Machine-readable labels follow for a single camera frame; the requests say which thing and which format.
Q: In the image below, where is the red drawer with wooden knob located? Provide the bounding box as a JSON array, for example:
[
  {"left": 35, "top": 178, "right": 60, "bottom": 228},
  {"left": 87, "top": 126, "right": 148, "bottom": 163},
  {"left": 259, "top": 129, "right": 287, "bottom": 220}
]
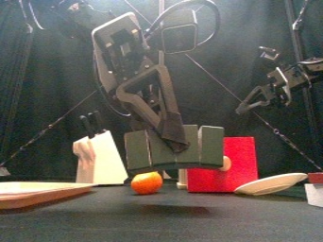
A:
[{"left": 186, "top": 136, "right": 261, "bottom": 194}]

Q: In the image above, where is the white knife block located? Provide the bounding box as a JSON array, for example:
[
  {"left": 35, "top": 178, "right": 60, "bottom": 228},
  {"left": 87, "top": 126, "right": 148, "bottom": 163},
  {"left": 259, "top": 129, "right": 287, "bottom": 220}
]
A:
[{"left": 72, "top": 130, "right": 130, "bottom": 186}]

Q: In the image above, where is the orange toy fruit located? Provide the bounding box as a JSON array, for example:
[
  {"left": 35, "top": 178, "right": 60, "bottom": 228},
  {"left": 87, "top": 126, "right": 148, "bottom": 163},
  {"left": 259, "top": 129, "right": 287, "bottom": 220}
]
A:
[{"left": 130, "top": 171, "right": 164, "bottom": 196}]

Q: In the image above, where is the white plate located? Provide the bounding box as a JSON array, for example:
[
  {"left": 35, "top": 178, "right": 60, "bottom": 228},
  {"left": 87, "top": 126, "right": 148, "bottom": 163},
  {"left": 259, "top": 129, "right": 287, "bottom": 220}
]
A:
[{"left": 234, "top": 171, "right": 310, "bottom": 197}]

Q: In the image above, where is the small red block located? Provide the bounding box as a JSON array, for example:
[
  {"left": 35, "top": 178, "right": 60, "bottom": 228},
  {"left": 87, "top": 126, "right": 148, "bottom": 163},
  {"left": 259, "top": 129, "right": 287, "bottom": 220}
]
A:
[{"left": 307, "top": 171, "right": 323, "bottom": 184}]

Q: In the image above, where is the pink tray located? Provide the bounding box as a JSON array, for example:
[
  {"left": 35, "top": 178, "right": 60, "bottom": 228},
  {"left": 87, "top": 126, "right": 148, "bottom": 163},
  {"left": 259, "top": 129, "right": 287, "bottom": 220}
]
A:
[{"left": 0, "top": 181, "right": 99, "bottom": 211}]

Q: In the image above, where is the small white block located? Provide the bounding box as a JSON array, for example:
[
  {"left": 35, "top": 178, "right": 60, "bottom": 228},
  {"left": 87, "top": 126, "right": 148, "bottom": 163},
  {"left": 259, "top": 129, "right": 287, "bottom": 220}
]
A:
[{"left": 303, "top": 182, "right": 323, "bottom": 208}]

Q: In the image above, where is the thick black frame pole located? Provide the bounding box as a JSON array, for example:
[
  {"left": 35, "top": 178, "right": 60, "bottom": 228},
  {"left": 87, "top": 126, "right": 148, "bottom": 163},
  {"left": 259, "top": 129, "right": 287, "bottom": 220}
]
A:
[{"left": 285, "top": 0, "right": 319, "bottom": 159}]

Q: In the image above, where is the black knife handle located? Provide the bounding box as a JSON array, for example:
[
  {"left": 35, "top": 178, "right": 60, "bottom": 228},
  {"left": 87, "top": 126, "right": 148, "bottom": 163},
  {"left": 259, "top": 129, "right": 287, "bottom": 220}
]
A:
[
  {"left": 88, "top": 110, "right": 107, "bottom": 135},
  {"left": 79, "top": 114, "right": 96, "bottom": 140}
]

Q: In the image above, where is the thin vertical frame pole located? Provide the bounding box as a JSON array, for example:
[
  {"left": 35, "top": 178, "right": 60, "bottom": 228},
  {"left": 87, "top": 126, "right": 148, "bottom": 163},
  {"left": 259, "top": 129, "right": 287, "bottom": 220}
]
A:
[{"left": 158, "top": 0, "right": 167, "bottom": 66}]

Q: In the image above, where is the diagonal brace wire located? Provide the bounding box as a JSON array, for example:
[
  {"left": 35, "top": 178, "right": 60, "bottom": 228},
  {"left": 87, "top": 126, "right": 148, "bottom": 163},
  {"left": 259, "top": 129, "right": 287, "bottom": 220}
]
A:
[
  {"left": 124, "top": 0, "right": 323, "bottom": 173},
  {"left": 0, "top": 89, "right": 99, "bottom": 167}
]

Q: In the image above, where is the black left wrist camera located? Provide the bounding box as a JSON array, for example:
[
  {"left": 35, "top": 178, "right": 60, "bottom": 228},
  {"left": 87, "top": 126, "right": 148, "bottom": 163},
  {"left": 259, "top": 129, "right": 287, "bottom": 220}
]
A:
[{"left": 160, "top": 23, "right": 199, "bottom": 55}]

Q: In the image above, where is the black camera cable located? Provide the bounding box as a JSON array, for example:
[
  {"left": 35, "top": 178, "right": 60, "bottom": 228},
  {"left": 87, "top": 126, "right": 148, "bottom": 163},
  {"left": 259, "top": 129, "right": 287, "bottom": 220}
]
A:
[{"left": 144, "top": 0, "right": 222, "bottom": 48}]

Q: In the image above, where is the white wooden drawer frame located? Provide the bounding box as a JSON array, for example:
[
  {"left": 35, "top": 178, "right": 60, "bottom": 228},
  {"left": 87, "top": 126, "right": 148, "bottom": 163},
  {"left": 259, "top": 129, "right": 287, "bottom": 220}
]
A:
[{"left": 175, "top": 168, "right": 190, "bottom": 190}]

